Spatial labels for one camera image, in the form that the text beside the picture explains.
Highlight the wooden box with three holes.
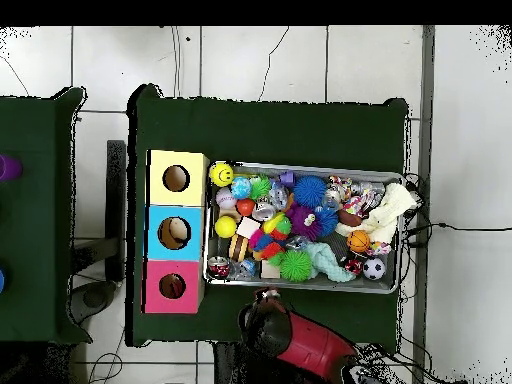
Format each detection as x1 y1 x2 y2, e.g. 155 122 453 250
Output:
141 149 211 315

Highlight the toy hamburger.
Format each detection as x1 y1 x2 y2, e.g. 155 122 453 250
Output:
228 233 250 263

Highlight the crushed red drink can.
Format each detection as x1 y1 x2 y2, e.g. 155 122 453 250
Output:
207 255 232 280

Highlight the plain wooden cube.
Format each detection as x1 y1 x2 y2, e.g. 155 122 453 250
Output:
235 216 262 240

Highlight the purple spiky rubber toy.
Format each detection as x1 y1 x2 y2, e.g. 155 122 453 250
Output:
285 203 323 241

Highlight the yellow ball with seam lines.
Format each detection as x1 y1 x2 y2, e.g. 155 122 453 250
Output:
214 215 238 239

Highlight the plain orange ball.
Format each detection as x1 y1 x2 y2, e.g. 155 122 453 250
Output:
236 198 256 218

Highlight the orange toy basketball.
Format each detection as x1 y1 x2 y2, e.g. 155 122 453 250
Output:
346 229 372 254

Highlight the white toy baseball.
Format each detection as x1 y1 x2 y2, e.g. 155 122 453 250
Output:
215 186 238 210

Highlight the globe print ball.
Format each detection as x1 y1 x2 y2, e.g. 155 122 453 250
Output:
230 176 253 200

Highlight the beige rounded object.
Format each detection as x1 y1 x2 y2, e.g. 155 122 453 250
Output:
168 218 191 244

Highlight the plain yellow ball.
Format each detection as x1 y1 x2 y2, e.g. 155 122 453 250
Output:
208 161 235 188

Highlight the dark green tablecloth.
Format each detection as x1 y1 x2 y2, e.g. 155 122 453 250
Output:
0 86 94 346
126 84 409 348

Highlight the black upright panel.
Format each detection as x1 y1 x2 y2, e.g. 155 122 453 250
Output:
105 139 127 281

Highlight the purple cup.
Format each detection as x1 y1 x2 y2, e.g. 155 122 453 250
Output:
0 154 24 182

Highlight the silver wire mesh bin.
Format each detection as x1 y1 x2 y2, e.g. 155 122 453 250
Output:
202 160 407 295

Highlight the black power cable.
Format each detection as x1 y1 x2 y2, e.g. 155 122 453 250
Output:
401 221 512 247

